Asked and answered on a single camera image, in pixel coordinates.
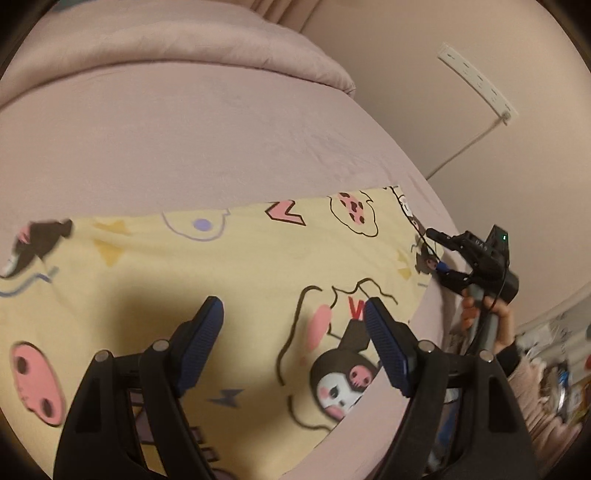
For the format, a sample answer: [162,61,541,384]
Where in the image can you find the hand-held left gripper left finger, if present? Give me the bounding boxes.
[53,296,225,480]

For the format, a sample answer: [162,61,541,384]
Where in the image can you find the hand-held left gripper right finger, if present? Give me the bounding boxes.
[364,296,539,480]

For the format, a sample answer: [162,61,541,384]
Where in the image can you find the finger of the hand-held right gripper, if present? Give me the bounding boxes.
[425,227,477,253]
[435,263,477,295]

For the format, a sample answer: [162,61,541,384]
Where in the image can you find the yellow cartoon print blanket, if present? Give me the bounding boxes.
[0,185,445,480]

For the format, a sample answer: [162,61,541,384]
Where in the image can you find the person's right forearm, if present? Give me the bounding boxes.
[495,342,583,464]

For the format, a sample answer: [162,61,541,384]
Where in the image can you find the person's right hand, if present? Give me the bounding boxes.
[460,296,516,356]

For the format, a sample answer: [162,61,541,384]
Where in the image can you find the blurred colourful clutter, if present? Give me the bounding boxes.
[516,299,591,428]

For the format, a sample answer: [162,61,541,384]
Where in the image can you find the white power strip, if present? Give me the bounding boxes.
[437,42,519,126]

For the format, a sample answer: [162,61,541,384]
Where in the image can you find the bed with pink sheet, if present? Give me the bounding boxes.
[0,65,468,480]

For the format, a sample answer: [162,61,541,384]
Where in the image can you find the pink curtain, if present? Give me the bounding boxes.
[247,0,325,34]

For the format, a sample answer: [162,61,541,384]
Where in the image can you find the pink pillow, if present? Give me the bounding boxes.
[0,0,356,117]

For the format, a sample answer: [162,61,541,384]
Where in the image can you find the white power cable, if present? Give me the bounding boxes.
[424,117,507,182]

